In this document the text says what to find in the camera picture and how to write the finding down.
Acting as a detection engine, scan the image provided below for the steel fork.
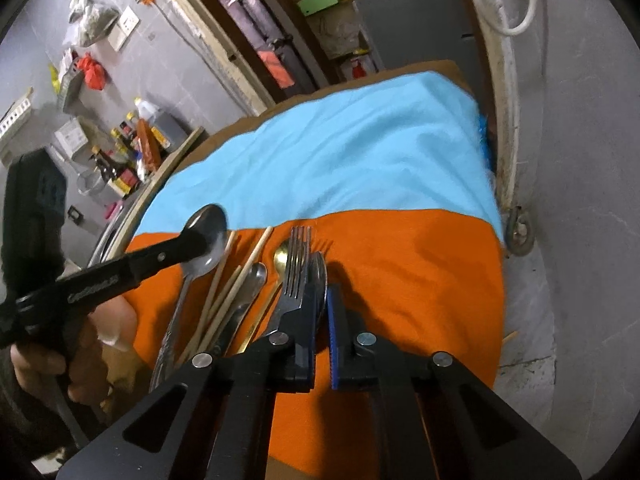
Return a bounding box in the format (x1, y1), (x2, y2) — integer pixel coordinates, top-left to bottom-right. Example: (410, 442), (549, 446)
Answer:
(262, 226), (311, 337)

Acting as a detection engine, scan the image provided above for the striped blue orange brown cloth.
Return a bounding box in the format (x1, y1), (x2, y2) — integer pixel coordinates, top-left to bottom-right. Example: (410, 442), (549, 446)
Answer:
(121, 58), (507, 480)

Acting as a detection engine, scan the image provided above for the gold spoon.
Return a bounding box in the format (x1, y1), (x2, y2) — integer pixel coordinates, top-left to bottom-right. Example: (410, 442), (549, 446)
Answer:
(236, 240), (288, 353)

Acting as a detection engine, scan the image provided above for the red plastic bag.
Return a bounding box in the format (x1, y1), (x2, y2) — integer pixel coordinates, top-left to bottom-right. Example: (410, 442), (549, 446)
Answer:
(76, 53), (106, 91)

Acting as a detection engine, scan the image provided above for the person's left hand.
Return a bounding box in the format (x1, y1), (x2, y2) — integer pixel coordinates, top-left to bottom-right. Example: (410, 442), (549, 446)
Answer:
(10, 296), (138, 408)

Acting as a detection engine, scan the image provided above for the brown snack packet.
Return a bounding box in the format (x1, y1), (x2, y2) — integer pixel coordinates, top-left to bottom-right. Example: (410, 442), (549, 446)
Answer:
(137, 119), (162, 172)

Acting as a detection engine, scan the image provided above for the grey wall shelf rack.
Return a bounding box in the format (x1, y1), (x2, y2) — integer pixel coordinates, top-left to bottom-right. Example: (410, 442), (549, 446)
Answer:
(56, 61), (84, 114)

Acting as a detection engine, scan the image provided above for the green box on shelf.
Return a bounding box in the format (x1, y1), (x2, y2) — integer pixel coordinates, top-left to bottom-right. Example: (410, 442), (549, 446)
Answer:
(297, 0), (340, 16)

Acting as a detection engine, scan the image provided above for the grey cabinet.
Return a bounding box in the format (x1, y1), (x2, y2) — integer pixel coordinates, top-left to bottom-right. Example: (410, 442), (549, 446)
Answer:
(354, 0), (486, 104)

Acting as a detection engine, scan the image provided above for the clear hanging plastic bag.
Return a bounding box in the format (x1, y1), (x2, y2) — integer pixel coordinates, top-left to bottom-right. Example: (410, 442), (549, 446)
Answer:
(63, 0), (119, 48)

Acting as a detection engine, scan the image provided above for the dark sauce bottle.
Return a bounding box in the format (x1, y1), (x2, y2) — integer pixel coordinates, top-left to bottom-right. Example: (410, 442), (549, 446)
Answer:
(91, 145), (139, 197)

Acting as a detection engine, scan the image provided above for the steel table knife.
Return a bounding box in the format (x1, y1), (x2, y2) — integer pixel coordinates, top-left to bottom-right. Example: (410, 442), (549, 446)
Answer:
(209, 262), (268, 358)

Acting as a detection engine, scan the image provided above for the large steel spoon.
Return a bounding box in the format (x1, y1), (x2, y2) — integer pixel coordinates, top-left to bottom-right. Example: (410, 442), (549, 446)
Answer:
(149, 204), (227, 392)

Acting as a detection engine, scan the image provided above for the cooking oil jug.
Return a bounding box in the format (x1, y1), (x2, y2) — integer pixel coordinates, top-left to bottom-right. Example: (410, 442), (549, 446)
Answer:
(134, 96), (188, 153)

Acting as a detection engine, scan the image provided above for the wall power socket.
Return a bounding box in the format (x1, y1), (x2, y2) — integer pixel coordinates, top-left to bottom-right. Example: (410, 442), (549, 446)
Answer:
(107, 6), (140, 52)

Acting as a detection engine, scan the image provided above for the red spray bottle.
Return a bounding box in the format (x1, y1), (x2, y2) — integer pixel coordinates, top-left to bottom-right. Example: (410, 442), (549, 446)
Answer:
(350, 58), (368, 79)

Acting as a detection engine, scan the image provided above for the white paper box on wall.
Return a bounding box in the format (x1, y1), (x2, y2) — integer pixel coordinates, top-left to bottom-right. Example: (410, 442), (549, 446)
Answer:
(54, 118), (89, 158)

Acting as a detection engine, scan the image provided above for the white wall basket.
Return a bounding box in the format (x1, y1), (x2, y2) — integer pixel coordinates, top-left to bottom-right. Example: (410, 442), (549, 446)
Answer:
(0, 87), (34, 151)

